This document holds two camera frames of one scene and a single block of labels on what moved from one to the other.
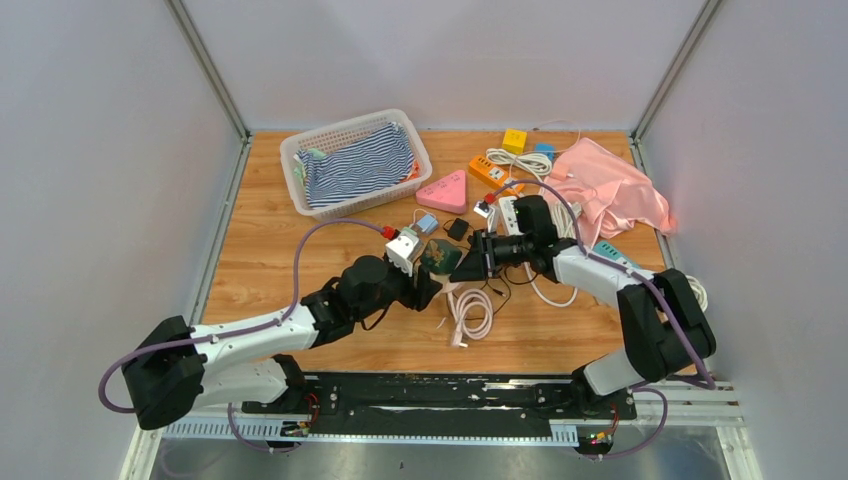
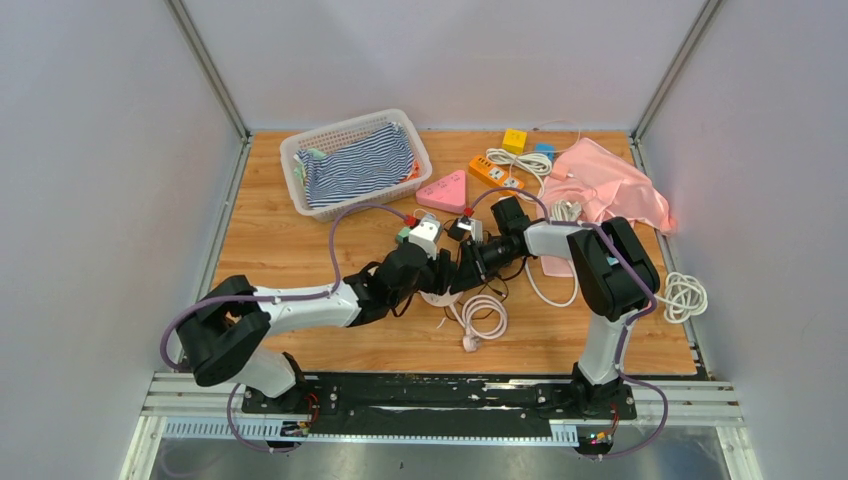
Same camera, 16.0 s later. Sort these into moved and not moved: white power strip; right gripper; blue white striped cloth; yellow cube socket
Moved: white power strip
Not moved: right gripper; yellow cube socket; blue white striped cloth
